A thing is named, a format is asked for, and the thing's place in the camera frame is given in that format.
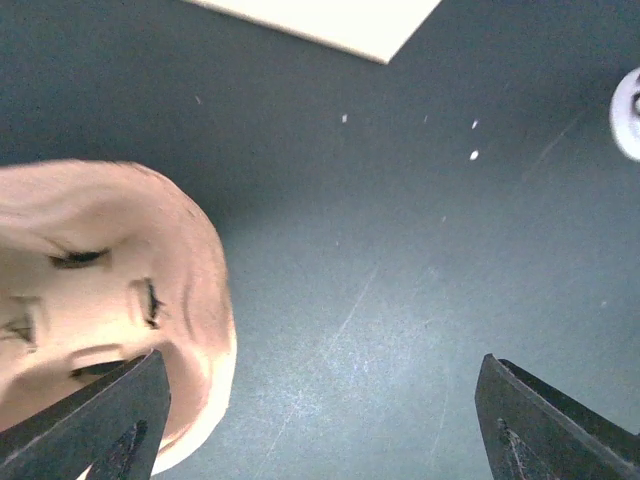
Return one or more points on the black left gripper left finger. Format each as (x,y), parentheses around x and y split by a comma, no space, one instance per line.
(110,429)

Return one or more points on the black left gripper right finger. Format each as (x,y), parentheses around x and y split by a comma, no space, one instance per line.
(532,430)

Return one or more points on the brown pulp cup carrier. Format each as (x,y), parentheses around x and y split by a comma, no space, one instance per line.
(102,262)

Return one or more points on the white paper coffee cup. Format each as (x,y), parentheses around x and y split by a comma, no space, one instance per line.
(624,115)

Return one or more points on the light tan paper bag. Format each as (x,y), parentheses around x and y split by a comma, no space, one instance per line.
(371,29)

